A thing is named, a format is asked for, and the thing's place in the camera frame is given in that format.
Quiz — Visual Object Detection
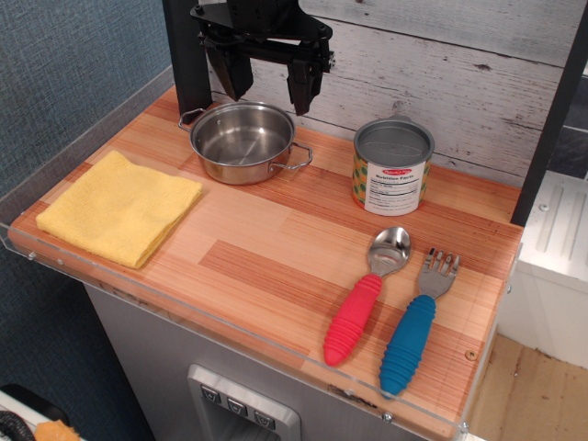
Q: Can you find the blue handled fork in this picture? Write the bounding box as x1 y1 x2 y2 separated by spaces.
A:
379 249 460 395

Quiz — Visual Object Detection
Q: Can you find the small steel pot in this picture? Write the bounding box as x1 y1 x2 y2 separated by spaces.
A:
178 102 313 186

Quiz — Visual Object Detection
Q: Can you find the toy tin can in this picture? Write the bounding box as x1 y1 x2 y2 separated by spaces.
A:
352 116 435 217

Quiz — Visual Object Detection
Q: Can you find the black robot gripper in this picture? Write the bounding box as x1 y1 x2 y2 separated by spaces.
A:
190 1 334 116

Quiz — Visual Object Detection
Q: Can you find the orange object bottom left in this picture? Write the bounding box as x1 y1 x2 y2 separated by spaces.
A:
34 420 81 441

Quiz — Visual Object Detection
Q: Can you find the yellow rag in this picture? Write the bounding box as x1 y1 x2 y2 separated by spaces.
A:
36 151 203 269

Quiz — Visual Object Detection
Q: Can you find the black vertical post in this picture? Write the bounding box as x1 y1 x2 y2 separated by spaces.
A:
510 0 588 227
162 0 212 115

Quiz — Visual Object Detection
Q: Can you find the silver dispenser button panel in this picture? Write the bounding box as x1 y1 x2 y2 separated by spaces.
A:
187 364 301 440

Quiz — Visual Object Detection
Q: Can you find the black vertical post left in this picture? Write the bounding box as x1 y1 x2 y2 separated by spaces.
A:
162 0 212 115

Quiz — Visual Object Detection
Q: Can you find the black braided cable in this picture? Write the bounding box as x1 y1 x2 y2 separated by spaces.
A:
0 410 36 441

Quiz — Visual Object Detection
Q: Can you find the red handled spoon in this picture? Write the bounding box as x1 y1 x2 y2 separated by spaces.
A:
322 226 412 367

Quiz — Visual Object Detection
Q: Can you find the black vertical post right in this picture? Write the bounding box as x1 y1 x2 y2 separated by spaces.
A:
510 0 588 227

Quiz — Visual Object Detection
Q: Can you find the clear acrylic table guard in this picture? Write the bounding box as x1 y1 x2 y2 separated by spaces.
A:
4 85 522 432

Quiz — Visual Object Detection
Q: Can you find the white side cabinet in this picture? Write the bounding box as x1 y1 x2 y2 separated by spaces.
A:
497 172 587 368

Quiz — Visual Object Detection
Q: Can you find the grey toy fridge cabinet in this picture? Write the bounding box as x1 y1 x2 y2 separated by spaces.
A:
86 285 466 440

